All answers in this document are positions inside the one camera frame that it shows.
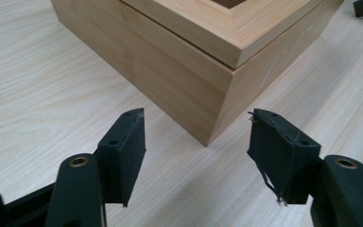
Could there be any wooden box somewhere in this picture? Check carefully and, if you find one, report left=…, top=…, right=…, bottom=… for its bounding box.
left=50, top=0, right=345, bottom=148

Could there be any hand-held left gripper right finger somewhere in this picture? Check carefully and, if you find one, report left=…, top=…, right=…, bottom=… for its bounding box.
left=247, top=108, right=323, bottom=206

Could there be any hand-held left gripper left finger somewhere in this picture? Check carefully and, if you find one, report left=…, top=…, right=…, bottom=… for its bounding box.
left=94, top=107, right=147, bottom=208

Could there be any wooden box lid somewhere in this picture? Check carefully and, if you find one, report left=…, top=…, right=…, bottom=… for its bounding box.
left=120, top=0, right=326, bottom=70

